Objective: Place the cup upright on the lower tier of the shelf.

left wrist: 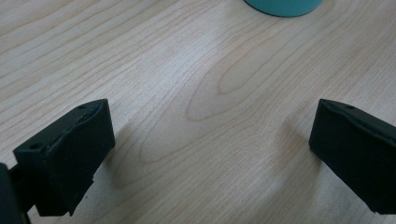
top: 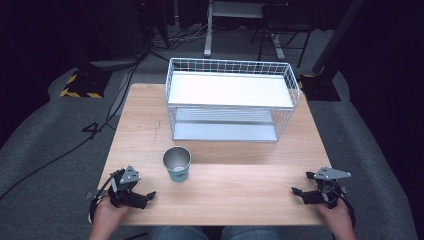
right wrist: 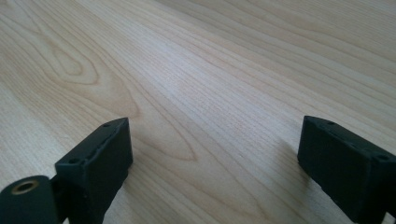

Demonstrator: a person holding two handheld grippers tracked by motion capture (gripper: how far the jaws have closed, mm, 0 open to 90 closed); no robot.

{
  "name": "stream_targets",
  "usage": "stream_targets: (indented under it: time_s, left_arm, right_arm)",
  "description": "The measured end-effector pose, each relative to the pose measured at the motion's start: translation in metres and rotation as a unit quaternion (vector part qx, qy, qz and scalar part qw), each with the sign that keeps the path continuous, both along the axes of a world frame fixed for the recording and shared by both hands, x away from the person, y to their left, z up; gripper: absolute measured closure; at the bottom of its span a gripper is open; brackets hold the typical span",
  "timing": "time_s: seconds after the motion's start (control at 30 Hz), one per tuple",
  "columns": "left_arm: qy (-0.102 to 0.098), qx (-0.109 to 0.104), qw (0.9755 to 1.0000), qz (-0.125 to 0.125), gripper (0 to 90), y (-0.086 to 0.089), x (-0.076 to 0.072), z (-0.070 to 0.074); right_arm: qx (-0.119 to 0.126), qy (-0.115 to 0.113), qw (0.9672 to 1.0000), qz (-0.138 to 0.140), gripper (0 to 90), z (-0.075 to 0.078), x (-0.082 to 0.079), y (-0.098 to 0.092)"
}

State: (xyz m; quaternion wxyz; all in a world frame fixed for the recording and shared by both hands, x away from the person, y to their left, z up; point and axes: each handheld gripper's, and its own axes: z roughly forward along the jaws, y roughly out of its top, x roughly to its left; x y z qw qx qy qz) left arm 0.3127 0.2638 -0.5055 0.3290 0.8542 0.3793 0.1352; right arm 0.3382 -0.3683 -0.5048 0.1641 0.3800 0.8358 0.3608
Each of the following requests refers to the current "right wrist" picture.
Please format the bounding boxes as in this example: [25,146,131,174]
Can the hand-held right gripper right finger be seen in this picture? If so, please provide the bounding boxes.
[296,115,396,224]

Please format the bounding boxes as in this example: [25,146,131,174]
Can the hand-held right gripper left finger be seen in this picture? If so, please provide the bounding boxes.
[54,117,134,224]

